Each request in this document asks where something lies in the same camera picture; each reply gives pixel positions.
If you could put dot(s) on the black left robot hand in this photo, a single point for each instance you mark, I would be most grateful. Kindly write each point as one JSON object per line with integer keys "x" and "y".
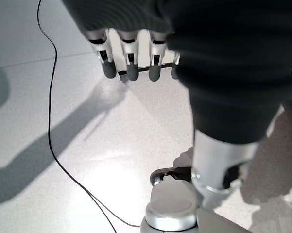
{"x": 221, "y": 72}

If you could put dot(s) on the grey left robot leg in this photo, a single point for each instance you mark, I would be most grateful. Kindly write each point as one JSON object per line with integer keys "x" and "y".
{"x": 175, "y": 206}

